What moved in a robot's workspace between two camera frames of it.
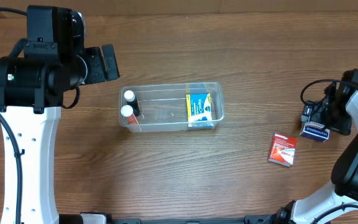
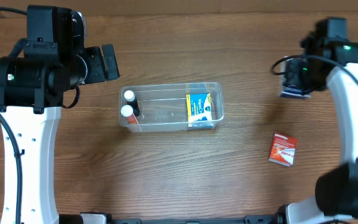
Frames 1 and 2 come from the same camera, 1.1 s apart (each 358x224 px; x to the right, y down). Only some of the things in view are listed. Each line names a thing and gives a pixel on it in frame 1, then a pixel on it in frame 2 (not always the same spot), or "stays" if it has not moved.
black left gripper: (96, 66) stays
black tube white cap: (132, 101) stays
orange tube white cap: (127, 111) stays
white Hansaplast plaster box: (316, 131) -> (291, 91)
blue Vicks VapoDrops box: (199, 114) stays
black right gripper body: (322, 113) -> (293, 78)
